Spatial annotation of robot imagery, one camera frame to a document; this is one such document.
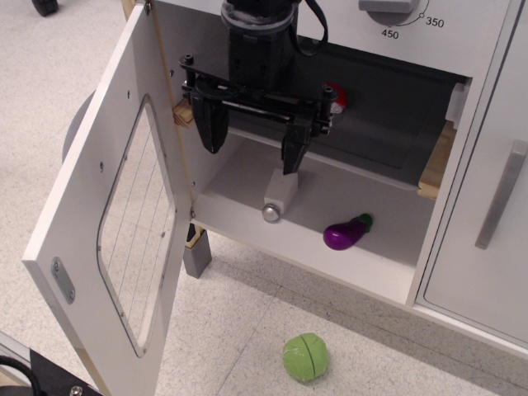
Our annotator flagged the white toy kitchen cabinet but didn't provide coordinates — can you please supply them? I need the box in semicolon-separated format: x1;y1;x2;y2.
119;0;528;359

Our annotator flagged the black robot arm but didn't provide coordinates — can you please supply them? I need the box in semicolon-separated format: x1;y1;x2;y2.
180;1;338;175

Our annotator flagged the white cupboard door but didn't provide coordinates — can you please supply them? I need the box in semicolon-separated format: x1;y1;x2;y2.
418;5;527;347

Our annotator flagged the white salt shaker toy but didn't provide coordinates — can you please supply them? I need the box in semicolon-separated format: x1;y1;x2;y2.
262;168;299;224

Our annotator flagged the red white toy mushroom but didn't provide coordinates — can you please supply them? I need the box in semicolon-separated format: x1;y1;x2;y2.
325;82;348;115

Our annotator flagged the grey cabinet leg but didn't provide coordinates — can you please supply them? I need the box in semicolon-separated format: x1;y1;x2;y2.
183;231;212;279

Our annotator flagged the green toy cabbage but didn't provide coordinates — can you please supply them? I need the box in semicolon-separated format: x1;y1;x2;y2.
282;332;329;382

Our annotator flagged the grey oven temperature knob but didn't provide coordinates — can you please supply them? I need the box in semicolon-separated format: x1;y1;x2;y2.
358;0;419;26

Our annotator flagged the grey metal door handle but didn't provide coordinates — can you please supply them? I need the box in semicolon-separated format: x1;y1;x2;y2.
475;139;527;250

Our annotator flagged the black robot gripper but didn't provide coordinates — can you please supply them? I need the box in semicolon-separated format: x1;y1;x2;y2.
180;27;337;175

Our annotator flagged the black metal base plate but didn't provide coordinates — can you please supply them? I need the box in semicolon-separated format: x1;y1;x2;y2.
30;350;101;396

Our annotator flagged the white toy oven door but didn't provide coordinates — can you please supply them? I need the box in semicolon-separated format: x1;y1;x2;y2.
23;1;191;395

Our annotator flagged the black caster wheel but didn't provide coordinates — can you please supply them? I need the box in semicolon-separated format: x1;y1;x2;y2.
31;0;59;17

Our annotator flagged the purple toy eggplant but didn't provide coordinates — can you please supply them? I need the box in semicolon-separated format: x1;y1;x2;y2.
323;214;374;251

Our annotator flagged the black cable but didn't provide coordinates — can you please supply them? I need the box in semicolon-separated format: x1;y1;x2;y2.
290;0;330;58

